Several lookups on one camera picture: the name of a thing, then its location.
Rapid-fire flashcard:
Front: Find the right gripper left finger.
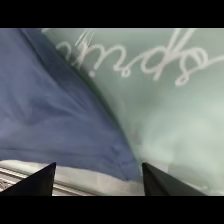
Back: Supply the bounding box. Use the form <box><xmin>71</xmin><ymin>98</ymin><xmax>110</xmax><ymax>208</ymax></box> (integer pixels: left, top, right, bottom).
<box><xmin>0</xmin><ymin>162</ymin><xmax>57</xmax><ymax>197</ymax></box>

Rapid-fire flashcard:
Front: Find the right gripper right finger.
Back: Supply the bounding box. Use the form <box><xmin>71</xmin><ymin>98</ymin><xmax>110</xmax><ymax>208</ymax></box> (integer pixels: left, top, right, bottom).
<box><xmin>141</xmin><ymin>162</ymin><xmax>207</xmax><ymax>197</ymax></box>

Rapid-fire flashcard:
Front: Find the blue T-shirt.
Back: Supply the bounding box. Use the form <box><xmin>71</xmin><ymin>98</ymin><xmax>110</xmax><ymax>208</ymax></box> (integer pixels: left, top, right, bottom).
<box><xmin>0</xmin><ymin>28</ymin><xmax>141</xmax><ymax>182</ymax></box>

